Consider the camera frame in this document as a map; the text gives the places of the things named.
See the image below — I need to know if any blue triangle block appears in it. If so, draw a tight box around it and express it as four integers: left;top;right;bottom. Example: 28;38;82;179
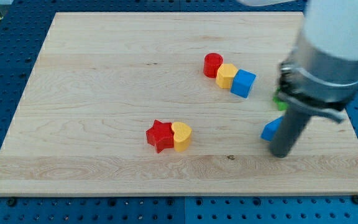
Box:
260;116;283;141

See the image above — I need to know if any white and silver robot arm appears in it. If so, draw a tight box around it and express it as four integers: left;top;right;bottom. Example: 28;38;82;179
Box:
278;0;358;123

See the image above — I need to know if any yellow heart block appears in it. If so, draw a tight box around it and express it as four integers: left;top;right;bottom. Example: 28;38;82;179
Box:
171;122;192;152

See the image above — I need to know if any red star block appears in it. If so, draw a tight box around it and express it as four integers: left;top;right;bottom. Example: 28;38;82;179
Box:
145;119;174;154

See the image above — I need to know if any red cylinder block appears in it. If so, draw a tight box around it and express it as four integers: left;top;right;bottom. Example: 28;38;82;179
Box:
203;52;224;78

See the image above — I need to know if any yellow hexagon block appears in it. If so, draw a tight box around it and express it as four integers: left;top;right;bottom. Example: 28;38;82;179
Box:
216;63;238;89

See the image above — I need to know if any wooden board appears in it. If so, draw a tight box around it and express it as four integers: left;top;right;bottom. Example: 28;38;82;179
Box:
0;12;358;197

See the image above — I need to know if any blue cube block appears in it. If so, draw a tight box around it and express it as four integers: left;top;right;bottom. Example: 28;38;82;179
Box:
231;70;256;98

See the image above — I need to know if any green block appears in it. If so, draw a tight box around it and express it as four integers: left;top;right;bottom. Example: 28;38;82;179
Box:
272;88;288;111

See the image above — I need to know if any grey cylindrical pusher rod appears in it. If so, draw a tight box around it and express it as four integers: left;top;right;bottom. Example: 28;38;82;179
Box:
268;107;311;158

